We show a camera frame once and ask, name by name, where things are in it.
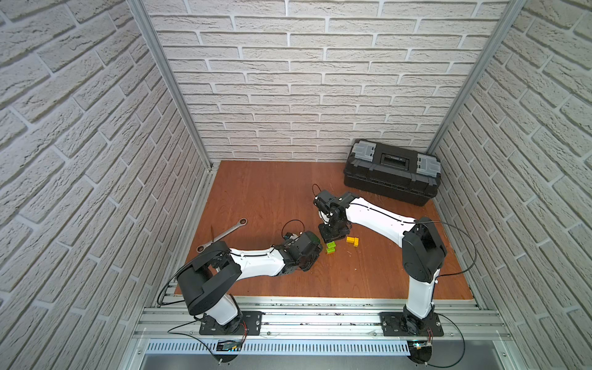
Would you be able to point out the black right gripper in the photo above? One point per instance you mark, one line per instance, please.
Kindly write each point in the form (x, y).
(327, 237)

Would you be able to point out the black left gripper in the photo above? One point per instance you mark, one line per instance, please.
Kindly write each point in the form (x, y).
(312, 245)

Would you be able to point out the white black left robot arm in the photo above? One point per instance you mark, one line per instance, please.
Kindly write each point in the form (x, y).
(205, 281)

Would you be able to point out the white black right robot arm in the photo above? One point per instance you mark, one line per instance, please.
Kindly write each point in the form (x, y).
(423, 252)

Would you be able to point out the black plastic toolbox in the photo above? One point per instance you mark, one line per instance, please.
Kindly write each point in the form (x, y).
(393, 172)

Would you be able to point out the silver ratchet wrench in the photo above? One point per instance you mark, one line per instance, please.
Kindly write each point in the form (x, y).
(242, 222)

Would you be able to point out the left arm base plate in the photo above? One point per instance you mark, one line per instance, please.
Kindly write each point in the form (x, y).
(247, 323)

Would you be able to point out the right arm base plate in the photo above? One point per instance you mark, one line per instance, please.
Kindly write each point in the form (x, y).
(400, 324)

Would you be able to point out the aluminium front rail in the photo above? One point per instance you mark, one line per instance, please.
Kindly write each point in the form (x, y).
(330, 318)

